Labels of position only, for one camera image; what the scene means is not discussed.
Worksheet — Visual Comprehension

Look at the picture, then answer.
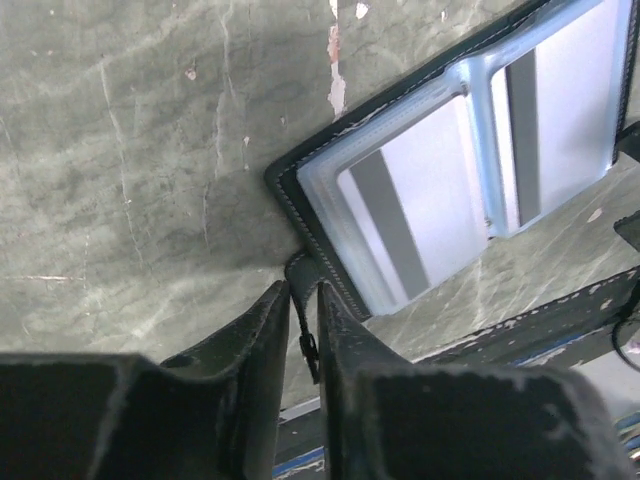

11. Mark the white magnetic stripe card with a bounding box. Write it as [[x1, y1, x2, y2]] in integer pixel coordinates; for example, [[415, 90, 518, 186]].
[[490, 1, 631, 237]]

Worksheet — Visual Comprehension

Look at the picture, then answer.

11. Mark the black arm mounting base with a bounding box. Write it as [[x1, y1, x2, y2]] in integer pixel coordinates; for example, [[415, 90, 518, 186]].
[[272, 267, 640, 480]]

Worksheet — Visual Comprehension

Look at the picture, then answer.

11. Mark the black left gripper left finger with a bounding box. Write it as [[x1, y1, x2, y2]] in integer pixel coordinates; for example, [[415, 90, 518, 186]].
[[1, 281, 290, 479]]

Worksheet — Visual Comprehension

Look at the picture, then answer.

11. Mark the black leather card holder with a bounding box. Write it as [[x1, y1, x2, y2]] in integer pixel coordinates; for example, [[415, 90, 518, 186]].
[[263, 0, 640, 386]]

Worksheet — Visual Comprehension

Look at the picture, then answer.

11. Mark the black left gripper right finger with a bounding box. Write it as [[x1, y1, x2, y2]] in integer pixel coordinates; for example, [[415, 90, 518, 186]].
[[318, 284, 635, 479]]

